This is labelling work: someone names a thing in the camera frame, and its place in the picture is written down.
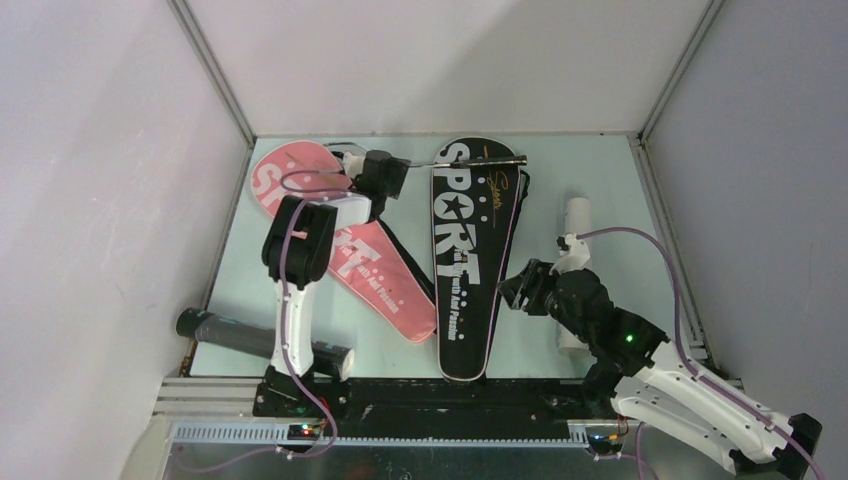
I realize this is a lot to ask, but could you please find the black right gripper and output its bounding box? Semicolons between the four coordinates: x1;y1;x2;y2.
496;258;591;343

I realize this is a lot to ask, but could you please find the pink racket cover bag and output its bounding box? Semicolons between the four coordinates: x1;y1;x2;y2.
251;140;437;343

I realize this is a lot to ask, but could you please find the white shuttlecock tube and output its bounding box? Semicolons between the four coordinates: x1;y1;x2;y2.
556;197;592;357

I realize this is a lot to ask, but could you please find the black racket cover bag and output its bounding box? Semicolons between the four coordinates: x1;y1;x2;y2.
431;136;530;382

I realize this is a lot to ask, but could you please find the white racket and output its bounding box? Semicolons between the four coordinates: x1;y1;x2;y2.
323;142;528;169

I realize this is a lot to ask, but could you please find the black shuttlecock tube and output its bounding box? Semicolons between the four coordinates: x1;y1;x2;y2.
175;308;355;381

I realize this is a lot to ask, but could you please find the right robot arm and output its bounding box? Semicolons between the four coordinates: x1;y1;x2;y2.
498;259;822;479

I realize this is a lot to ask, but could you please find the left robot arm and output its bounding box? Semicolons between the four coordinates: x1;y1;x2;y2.
261;150;412;417

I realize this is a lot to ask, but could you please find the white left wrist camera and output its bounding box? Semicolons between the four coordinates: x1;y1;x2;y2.
342;151;365;178

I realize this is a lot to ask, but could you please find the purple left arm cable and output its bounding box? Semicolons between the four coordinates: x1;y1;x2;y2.
175;170;356;474

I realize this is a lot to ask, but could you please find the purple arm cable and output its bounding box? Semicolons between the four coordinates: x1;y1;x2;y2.
574;227;828;480
175;170;356;474

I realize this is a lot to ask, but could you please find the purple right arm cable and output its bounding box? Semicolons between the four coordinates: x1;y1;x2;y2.
574;227;828;480

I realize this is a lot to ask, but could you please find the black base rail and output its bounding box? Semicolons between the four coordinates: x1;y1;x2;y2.
252;374;617;441

